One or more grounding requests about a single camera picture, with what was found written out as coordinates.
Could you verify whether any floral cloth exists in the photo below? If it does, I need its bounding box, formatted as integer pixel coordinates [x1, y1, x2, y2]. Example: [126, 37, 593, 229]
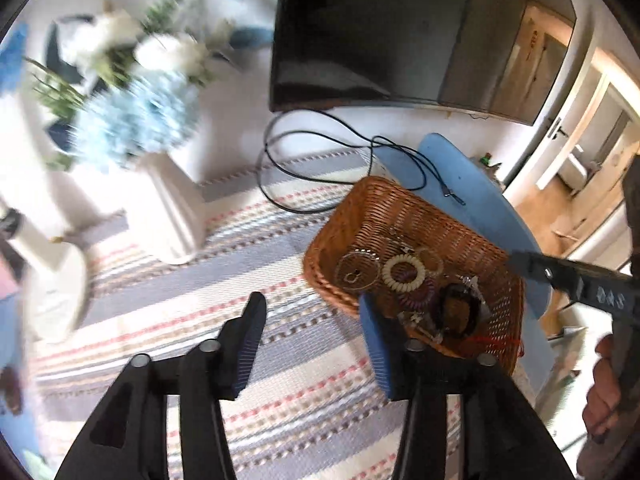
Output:
[532, 327, 601, 453]

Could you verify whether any white vase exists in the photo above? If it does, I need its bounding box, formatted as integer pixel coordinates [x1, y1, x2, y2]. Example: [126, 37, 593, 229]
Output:
[127, 151, 208, 266]

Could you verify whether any black cable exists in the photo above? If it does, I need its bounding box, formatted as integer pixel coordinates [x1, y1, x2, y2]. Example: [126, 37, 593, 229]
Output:
[256, 109, 467, 216]

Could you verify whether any brown wicker basket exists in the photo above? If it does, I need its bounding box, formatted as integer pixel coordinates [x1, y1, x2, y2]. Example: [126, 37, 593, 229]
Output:
[302, 176, 526, 377]

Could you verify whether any purple spiral hair tie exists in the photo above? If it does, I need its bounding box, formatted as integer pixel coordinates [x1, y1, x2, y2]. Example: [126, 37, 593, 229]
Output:
[397, 280, 438, 317]

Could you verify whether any striped woven table mat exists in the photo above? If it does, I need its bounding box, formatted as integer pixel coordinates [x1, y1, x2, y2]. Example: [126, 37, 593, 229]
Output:
[20, 150, 541, 480]

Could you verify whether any silver hair clip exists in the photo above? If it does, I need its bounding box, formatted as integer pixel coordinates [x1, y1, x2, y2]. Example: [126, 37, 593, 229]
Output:
[460, 275, 488, 307]

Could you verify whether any cream spiral hair tie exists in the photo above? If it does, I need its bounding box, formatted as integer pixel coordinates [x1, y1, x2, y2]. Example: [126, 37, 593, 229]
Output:
[382, 254, 427, 292]

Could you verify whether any person's right hand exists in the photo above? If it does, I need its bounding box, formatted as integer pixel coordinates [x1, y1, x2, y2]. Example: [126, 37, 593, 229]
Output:
[582, 335, 632, 445]

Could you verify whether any black hair tie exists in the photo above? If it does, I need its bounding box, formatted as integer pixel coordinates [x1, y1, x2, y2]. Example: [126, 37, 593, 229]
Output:
[432, 282, 483, 338]

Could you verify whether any white door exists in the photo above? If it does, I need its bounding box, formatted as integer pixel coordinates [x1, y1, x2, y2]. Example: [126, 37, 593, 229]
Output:
[502, 45, 608, 201]

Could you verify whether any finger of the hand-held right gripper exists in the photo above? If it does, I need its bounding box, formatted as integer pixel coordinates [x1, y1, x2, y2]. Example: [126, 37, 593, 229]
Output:
[507, 251, 640, 326]

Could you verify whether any light blue cloth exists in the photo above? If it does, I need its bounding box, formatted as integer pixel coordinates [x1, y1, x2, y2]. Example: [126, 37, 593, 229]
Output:
[0, 290, 43, 466]

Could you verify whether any blue oval board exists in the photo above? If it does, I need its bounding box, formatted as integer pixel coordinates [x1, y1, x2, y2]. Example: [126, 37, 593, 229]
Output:
[372, 132, 553, 321]

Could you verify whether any white round stand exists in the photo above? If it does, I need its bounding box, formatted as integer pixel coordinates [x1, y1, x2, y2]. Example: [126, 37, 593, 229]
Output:
[0, 200, 93, 346]

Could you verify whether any red string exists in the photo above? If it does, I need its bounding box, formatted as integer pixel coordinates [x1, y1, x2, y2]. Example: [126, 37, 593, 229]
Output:
[462, 335, 523, 357]

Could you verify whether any thin beige hoop bracelet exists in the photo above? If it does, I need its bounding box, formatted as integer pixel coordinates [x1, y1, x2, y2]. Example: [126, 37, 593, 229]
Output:
[415, 246, 446, 277]

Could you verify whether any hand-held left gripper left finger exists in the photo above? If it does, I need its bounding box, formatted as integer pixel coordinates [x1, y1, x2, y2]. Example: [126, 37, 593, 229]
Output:
[54, 291, 268, 480]

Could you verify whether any blue and white flower bouquet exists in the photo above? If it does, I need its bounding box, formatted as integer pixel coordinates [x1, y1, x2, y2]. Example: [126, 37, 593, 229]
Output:
[0, 0, 276, 173]

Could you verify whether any black television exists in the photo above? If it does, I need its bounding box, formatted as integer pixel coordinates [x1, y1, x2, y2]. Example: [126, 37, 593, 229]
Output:
[269, 0, 577, 127]

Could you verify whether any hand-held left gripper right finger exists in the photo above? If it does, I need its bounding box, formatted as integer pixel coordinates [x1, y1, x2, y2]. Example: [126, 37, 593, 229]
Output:
[359, 294, 576, 480]

